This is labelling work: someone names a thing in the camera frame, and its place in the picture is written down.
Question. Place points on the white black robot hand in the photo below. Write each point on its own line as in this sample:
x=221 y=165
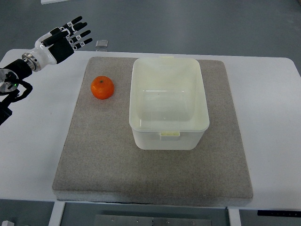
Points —
x=53 y=47

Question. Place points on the orange fruit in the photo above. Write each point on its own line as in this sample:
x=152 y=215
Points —
x=102 y=87

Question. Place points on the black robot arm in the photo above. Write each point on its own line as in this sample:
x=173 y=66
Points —
x=12 y=84

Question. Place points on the white plastic box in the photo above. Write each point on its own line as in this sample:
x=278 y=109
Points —
x=168 y=108

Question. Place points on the small clear plastic object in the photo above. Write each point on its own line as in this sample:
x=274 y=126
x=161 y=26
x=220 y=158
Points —
x=101 y=45

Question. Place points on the white object at top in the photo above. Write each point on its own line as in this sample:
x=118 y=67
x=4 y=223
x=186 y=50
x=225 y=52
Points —
x=44 y=2

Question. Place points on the grey felt mat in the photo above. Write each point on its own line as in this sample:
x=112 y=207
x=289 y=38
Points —
x=101 y=162

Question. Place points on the white table leg left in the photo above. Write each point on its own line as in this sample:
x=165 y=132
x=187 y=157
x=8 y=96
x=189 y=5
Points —
x=57 y=213

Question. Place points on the white table leg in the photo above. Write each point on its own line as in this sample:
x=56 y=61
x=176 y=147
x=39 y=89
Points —
x=57 y=213
x=234 y=217

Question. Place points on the grey metal plate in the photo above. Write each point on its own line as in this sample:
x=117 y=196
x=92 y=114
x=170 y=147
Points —
x=122 y=220

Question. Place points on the small white floor object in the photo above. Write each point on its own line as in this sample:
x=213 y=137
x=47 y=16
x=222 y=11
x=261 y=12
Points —
x=7 y=223

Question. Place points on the white table leg right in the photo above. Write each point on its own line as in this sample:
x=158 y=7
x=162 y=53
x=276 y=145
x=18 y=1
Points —
x=234 y=217

